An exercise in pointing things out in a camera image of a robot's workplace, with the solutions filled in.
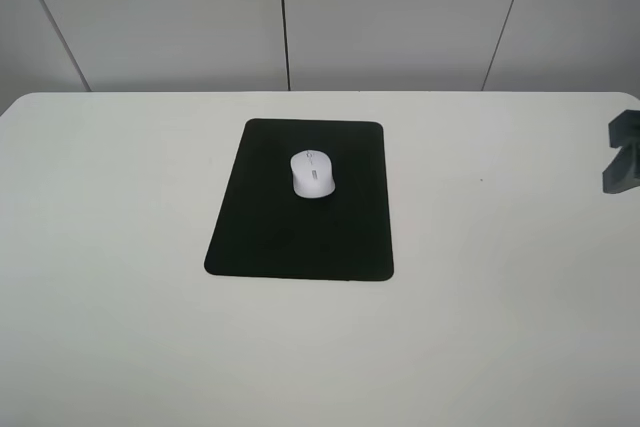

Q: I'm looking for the black mouse pad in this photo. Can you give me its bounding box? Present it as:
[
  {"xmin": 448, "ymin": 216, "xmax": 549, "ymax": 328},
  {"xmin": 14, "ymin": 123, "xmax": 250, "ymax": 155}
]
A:
[{"xmin": 204, "ymin": 118, "xmax": 394, "ymax": 282}]

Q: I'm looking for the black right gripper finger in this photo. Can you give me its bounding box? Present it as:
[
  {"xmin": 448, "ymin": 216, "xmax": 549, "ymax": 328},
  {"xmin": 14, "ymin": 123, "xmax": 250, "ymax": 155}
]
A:
[
  {"xmin": 602, "ymin": 142, "xmax": 640, "ymax": 194},
  {"xmin": 608, "ymin": 110, "xmax": 640, "ymax": 148}
]

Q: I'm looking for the white computer mouse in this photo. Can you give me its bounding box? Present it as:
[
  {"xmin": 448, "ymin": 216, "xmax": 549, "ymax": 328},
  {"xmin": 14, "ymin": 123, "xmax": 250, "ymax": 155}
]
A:
[{"xmin": 290, "ymin": 150, "xmax": 335, "ymax": 199}]

